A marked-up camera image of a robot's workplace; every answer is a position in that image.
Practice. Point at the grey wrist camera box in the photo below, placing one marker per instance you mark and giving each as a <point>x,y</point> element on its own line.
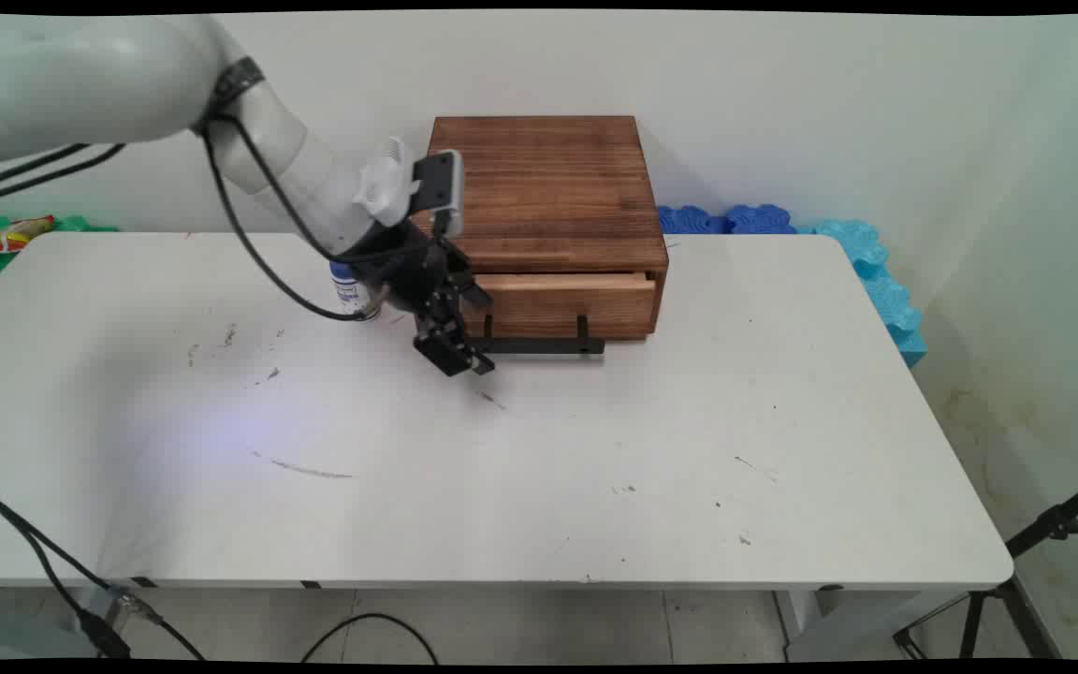
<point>438,187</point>

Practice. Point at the dark wooden cabinet box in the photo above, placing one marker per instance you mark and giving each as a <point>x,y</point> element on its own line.
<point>544,187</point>

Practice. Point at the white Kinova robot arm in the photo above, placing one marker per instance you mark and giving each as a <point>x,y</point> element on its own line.
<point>80,80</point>

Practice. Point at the white table leg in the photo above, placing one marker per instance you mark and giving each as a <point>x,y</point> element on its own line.
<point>838,622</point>

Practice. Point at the green snack bag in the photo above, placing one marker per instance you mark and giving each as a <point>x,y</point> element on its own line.
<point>15,239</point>

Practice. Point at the white ribbed camera mount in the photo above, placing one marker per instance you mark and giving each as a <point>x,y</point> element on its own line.
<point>385,187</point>

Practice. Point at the light wooden drawer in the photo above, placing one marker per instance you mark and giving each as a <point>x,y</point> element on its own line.
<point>567,301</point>

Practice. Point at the light blue foam mat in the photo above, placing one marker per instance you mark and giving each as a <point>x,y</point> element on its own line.
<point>885,290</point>

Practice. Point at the white bottle with blue cap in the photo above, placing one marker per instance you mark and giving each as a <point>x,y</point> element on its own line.
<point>345,290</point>

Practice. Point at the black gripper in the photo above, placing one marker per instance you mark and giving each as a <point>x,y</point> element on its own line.
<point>408,267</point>

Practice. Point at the black tripod stand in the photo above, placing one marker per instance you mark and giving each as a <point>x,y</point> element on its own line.
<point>1026,552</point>

